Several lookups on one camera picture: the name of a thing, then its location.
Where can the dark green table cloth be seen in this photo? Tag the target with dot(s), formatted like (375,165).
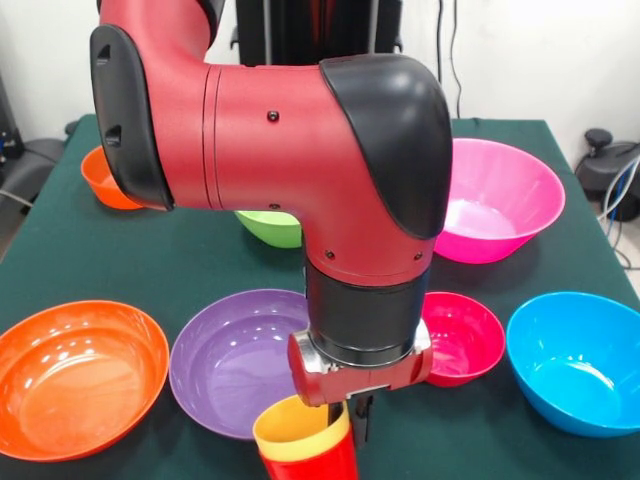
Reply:
(200,265)

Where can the blue bowl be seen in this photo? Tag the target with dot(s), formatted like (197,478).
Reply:
(575,360)

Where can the large red-orange bowl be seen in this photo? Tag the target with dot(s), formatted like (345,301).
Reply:
(75,380)

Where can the purple bowl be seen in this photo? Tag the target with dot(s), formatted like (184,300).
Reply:
(235,360)

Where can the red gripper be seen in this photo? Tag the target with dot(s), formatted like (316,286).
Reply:
(330,385)

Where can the stack of yellow cups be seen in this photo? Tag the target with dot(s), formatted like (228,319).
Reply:
(295,425)

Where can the black chair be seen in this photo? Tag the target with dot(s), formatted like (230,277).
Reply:
(35,160)

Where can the small orange bowl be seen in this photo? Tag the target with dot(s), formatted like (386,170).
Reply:
(100,180)

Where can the red cup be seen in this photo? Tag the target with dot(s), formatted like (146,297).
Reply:
(320,465)

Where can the small crimson bowl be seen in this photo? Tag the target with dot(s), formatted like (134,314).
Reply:
(465,340)

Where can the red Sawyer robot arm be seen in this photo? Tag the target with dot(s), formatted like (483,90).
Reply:
(280,140)

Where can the green bowl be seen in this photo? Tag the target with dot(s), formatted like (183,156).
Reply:
(275,230)

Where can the large magenta bowl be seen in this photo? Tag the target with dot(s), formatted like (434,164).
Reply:
(500,200)

